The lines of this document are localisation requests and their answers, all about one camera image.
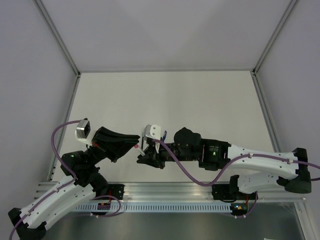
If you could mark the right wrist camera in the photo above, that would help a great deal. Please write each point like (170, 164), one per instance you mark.
(153, 132)

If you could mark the left aluminium frame post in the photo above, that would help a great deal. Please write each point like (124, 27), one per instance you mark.
(56, 35)

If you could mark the aluminium frame post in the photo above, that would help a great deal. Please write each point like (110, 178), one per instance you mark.
(56, 35)
(275, 34)

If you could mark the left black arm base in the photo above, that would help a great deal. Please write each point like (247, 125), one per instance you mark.
(114, 189)

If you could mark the blue gel pen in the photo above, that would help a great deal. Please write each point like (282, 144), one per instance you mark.
(164, 136)

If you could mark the white red-tipped marker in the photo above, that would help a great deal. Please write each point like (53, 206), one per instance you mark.
(140, 150)

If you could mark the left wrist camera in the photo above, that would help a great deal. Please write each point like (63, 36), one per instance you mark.
(84, 133)

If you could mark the aluminium mounting rail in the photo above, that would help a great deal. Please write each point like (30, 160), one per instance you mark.
(191, 192)

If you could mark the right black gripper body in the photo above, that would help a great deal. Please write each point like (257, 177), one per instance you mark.
(159, 153)

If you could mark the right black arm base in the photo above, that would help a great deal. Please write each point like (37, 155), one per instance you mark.
(230, 194)

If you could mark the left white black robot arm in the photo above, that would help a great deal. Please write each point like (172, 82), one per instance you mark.
(82, 180)

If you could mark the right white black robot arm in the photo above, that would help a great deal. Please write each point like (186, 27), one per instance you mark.
(286, 169)

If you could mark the right aluminium frame post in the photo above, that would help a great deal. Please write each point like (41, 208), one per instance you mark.
(275, 34)

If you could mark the white slotted cable duct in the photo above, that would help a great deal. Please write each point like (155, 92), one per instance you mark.
(154, 207)

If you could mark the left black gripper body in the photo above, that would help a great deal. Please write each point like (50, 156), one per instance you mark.
(109, 149)

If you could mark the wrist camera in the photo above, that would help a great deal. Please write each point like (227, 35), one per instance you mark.
(84, 133)
(153, 132)

